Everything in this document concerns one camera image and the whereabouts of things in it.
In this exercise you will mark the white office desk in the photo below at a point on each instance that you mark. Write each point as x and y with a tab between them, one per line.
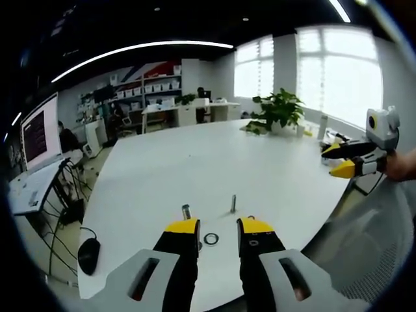
188	112

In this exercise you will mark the white bottle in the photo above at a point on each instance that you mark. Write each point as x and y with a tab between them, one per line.
321	126

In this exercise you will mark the computer monitor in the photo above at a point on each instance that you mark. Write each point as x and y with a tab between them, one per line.
40	133

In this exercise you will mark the storage shelf with white bins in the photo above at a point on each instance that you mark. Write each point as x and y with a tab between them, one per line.
149	86

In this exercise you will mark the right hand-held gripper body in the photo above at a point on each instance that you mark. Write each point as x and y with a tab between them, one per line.
385	128

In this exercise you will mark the person's right hand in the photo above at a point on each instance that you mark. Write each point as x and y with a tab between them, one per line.
401	166

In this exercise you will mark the narrow window with blinds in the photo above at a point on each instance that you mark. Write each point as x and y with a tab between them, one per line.
255	68

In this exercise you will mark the green potted plant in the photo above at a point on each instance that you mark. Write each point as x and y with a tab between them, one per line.
279	110

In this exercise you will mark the short ceiling light strip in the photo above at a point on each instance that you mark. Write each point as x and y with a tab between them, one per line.
339	10

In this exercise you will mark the grey mesh chair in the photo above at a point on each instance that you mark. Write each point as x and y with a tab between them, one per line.
373	243

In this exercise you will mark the long ceiling light strip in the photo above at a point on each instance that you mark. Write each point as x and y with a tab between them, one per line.
130	52

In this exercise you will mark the thick metal bolt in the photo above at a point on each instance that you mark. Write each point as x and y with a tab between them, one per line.
185	211

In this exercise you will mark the large window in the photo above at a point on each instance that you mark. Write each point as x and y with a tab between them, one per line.
347	74

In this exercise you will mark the black computer mouse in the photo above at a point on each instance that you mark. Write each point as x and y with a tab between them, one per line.
89	256

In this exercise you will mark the thin metal threaded stud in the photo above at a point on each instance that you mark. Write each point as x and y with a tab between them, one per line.
233	203

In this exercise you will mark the white side desk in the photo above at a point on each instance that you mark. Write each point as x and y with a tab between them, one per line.
32	190

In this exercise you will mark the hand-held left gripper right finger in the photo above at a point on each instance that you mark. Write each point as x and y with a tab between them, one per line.
260	260

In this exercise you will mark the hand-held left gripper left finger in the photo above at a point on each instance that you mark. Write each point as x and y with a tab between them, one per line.
177	260

